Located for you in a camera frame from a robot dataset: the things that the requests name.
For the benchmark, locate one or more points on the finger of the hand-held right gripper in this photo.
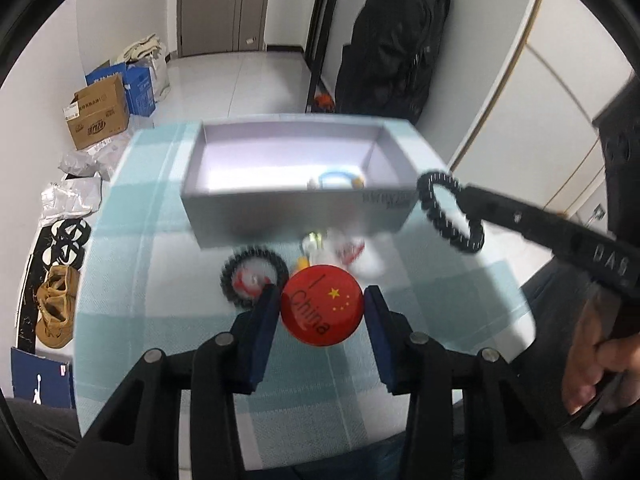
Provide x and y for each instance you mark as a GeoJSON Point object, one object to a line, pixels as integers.
{"type": "Point", "coordinates": [550, 232]}

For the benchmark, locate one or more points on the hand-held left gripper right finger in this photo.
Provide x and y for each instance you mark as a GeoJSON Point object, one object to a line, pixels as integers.
{"type": "Point", "coordinates": [377, 335]}

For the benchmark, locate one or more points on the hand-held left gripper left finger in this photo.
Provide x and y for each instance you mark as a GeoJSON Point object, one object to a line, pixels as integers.
{"type": "Point", "coordinates": [262, 332]}

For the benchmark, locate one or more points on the red round badge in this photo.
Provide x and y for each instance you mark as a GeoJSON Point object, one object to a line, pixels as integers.
{"type": "Point", "coordinates": [320, 312]}

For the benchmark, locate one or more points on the grey cardboard box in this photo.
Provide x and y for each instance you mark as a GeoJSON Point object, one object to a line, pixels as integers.
{"type": "Point", "coordinates": [260, 215]}

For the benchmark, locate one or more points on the person's right hand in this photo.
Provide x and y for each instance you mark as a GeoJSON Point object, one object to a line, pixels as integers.
{"type": "Point", "coordinates": [582, 360]}

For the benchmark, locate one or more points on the red white charm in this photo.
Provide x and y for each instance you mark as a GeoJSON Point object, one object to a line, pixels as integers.
{"type": "Point", "coordinates": [250, 280]}

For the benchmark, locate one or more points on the teal checked tablecloth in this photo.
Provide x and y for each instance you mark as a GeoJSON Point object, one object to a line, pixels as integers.
{"type": "Point", "coordinates": [160, 280]}

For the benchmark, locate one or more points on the brown shoe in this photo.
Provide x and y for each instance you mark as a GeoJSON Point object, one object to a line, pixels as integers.
{"type": "Point", "coordinates": [62, 285]}
{"type": "Point", "coordinates": [52, 327]}

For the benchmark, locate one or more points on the blue shoebox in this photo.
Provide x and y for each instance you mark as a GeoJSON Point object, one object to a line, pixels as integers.
{"type": "Point", "coordinates": [40, 380]}

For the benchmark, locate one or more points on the black white floor mat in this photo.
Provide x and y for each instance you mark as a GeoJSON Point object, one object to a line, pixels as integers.
{"type": "Point", "coordinates": [37, 260]}

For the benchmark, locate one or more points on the clear plastic bag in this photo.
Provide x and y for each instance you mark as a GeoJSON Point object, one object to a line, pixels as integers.
{"type": "Point", "coordinates": [80, 162]}
{"type": "Point", "coordinates": [65, 200]}

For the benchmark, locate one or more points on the orange small object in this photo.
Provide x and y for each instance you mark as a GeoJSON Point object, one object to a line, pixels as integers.
{"type": "Point", "coordinates": [324, 101]}

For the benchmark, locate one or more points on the black backpack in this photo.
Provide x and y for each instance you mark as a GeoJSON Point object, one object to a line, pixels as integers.
{"type": "Point", "coordinates": [390, 50]}

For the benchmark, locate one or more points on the person's dark trousers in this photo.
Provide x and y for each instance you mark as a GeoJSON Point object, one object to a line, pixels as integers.
{"type": "Point", "coordinates": [35, 435]}

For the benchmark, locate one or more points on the blue cardboard box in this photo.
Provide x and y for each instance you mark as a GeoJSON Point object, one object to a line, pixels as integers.
{"type": "Point", "coordinates": [140, 90]}

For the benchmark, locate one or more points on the brown cardboard box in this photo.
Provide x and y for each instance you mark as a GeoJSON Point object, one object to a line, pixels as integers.
{"type": "Point", "coordinates": [97, 115]}

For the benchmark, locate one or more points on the white cloth bag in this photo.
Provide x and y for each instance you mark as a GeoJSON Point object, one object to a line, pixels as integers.
{"type": "Point", "coordinates": [157, 67]}

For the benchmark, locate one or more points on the grey brown door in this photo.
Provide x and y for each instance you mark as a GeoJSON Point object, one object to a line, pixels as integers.
{"type": "Point", "coordinates": [215, 5]}

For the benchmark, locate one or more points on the wall socket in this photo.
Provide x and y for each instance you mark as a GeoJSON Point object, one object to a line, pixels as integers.
{"type": "Point", "coordinates": [596, 214]}

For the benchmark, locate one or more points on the black door frame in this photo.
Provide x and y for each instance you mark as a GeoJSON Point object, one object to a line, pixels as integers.
{"type": "Point", "coordinates": [322, 25]}

